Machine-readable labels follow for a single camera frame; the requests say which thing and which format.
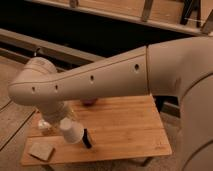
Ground tan sponge block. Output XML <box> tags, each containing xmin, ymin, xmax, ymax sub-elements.
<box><xmin>28</xmin><ymin>142</ymin><xmax>54</xmax><ymax>161</ymax></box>

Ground white ceramic cup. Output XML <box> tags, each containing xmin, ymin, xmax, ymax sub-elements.
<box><xmin>59</xmin><ymin>118</ymin><xmax>84</xmax><ymax>144</ymax></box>

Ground dark red bowl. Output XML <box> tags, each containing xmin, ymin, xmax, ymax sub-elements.
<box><xmin>81</xmin><ymin>99</ymin><xmax>97</xmax><ymax>106</ymax></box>

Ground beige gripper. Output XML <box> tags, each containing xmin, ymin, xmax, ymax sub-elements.
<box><xmin>39</xmin><ymin>101</ymin><xmax>77</xmax><ymax>128</ymax></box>

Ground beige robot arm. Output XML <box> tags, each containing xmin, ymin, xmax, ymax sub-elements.
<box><xmin>8</xmin><ymin>37</ymin><xmax>213</xmax><ymax>171</ymax></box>

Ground clear plastic bottle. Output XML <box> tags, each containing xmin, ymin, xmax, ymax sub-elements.
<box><xmin>38</xmin><ymin>119</ymin><xmax>52</xmax><ymax>133</ymax></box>

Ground wooden cutting board table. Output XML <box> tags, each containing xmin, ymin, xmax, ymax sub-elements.
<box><xmin>21</xmin><ymin>96</ymin><xmax>172</xmax><ymax>166</ymax></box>

